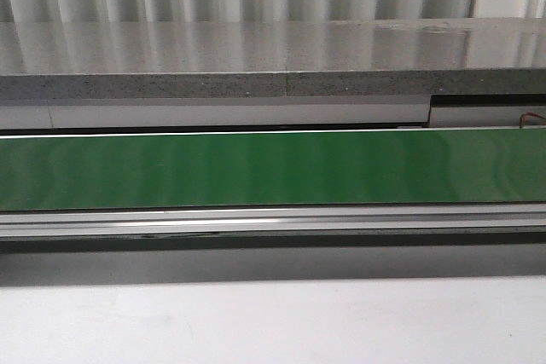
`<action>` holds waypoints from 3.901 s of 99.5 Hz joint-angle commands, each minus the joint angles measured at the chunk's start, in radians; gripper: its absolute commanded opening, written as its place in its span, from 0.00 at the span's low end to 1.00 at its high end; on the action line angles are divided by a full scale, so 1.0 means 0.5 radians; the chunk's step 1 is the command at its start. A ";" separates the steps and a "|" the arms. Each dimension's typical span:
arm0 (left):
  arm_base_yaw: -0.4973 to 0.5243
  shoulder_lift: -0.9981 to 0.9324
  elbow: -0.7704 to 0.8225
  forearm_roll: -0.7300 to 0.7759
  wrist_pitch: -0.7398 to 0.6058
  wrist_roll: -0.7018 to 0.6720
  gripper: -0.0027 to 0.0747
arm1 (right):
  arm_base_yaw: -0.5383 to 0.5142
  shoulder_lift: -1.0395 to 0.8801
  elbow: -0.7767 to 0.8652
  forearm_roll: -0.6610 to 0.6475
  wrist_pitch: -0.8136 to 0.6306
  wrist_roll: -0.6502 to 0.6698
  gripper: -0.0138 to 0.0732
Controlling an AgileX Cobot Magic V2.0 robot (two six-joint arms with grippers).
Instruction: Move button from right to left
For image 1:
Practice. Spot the white conveyor rear side panel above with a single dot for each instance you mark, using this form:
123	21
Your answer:
314	111

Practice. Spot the aluminium conveyor front rail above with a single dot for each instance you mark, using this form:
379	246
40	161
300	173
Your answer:
517	217

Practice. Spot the green conveyor belt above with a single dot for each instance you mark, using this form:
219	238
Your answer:
272	168

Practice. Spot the grey stone counter slab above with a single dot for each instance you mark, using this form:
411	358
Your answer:
131	60

